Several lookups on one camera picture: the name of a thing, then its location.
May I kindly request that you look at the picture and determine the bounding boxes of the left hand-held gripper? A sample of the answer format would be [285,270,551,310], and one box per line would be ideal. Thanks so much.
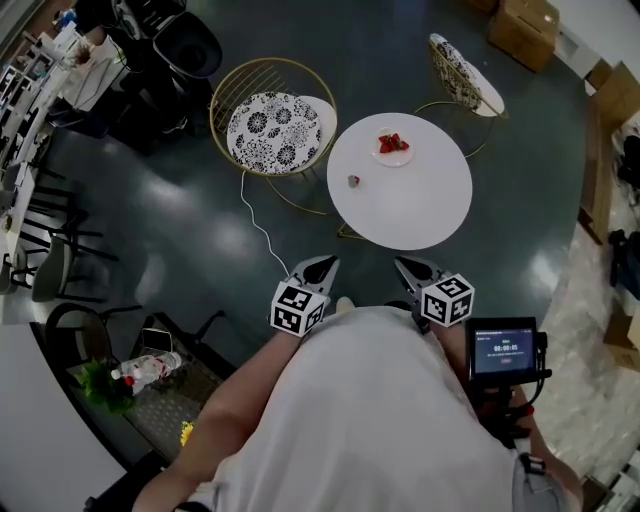
[270,255,341,339]

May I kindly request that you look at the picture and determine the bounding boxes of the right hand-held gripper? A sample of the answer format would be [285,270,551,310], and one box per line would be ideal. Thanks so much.
[394,255,475,335]

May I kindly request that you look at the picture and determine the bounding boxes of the white plate with strawberries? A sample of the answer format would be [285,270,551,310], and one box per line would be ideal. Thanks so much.
[371,126,417,169]

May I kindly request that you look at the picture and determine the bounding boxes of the pile of red strawberries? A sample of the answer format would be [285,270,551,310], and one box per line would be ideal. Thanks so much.
[377,132,410,155]

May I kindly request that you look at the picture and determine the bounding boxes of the person's right forearm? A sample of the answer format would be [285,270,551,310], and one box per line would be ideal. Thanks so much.
[434,324,584,512]

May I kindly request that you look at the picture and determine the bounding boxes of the person's left forearm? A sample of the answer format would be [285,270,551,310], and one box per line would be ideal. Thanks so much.
[132,327,306,512]

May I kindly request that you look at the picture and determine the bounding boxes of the white round table gold legs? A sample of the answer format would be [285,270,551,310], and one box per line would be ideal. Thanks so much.
[326,112,474,251]

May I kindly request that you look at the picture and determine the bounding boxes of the black handheld monitor screen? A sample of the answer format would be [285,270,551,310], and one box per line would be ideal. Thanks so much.
[464,316,540,384]

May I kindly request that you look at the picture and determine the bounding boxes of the person's white shirt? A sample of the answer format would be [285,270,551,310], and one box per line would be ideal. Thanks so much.
[192,304,519,512]

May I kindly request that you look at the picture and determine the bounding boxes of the round black-white floral cushion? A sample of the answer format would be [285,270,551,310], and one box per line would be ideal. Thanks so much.
[434,39,484,109]
[226,92,323,176]

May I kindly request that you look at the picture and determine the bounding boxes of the black monitor screen device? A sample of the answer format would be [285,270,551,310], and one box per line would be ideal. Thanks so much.
[469,332,554,451]

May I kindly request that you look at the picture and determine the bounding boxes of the white-edged phone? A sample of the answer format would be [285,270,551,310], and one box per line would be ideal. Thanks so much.
[140,327,175,354]

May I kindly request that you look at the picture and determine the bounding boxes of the clear water bottle white cap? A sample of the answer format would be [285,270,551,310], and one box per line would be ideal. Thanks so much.
[110,350,184,384]

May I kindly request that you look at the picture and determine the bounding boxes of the brown wooden bench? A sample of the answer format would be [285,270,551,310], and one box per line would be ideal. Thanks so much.
[577,97,615,246]

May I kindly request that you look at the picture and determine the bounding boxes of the clear water bottle red cap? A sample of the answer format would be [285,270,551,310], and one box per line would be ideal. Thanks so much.
[123,367,169,396]

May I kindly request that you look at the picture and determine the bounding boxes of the black bag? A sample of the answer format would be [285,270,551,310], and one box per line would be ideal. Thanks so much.
[617,134,640,194]
[607,228,640,289]

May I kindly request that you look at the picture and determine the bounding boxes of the black round-back chair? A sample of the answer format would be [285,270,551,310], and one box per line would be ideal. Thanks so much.
[44,301,146,371]

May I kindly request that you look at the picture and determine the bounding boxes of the green leafy plant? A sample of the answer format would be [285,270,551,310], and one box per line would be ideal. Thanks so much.
[73,358,135,415]

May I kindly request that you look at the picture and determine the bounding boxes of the large black hooded equipment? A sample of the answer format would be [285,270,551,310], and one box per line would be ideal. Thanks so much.
[149,10,225,80]

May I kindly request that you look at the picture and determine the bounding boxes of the grey shell chair black legs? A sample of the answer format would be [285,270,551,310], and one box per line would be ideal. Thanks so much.
[30,234,121,305]
[0,247,39,296]

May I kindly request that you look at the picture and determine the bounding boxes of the white office desk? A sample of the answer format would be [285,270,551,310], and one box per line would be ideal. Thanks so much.
[0,159,41,311]

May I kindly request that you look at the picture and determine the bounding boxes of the cluttered white desk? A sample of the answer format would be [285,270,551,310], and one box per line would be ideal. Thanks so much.
[0,19,126,166]

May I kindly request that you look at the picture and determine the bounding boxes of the white floor cable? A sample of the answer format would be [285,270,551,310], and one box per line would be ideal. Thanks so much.
[240,169,290,279]

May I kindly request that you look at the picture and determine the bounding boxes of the gold wire chair white seat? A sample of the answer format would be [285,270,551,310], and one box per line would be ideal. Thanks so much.
[209,57,339,216]
[413,32,510,160]

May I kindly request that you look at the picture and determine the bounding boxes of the grey strap with black buckle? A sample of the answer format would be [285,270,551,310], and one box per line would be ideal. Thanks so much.
[510,452,574,512]

